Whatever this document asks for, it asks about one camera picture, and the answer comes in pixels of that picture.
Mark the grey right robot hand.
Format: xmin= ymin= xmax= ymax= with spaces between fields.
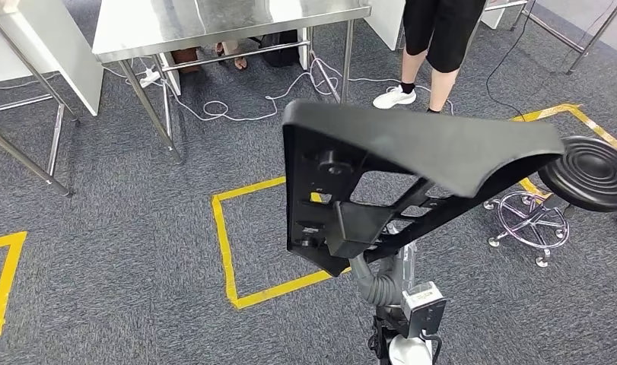
xmin=383 ymin=224 xmax=420 ymax=298

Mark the black plastic car part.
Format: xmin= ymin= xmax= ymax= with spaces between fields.
xmin=281 ymin=99 xmax=566 ymax=278

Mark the stainless steel workbench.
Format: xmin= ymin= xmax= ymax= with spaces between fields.
xmin=91 ymin=0 xmax=373 ymax=163

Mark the black swivel stool chrome base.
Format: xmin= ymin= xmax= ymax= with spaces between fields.
xmin=483 ymin=135 xmax=617 ymax=269

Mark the white panel desk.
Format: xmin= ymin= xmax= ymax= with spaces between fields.
xmin=363 ymin=0 xmax=407 ymax=52

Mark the black backpack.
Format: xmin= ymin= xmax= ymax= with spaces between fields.
xmin=259 ymin=30 xmax=300 ymax=69

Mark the seated person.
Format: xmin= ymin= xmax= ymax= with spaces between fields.
xmin=169 ymin=40 xmax=250 ymax=75

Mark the white power strip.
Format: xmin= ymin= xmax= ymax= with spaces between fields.
xmin=138 ymin=66 xmax=162 ymax=90

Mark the yellow floor tape square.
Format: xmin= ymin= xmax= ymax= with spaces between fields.
xmin=0 ymin=231 xmax=28 ymax=338

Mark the white desk with steel legs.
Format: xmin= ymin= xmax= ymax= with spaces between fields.
xmin=0 ymin=0 xmax=105 ymax=198

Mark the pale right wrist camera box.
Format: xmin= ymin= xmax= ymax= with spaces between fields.
xmin=401 ymin=281 xmax=447 ymax=339

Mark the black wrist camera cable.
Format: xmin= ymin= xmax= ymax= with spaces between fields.
xmin=418 ymin=329 xmax=444 ymax=365

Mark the white floor cable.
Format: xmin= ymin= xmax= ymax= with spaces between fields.
xmin=338 ymin=75 xmax=456 ymax=117
xmin=102 ymin=54 xmax=342 ymax=123

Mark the black floor cable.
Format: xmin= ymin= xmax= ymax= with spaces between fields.
xmin=484 ymin=10 xmax=536 ymax=110

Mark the steel frame table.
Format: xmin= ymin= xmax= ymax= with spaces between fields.
xmin=482 ymin=0 xmax=617 ymax=77

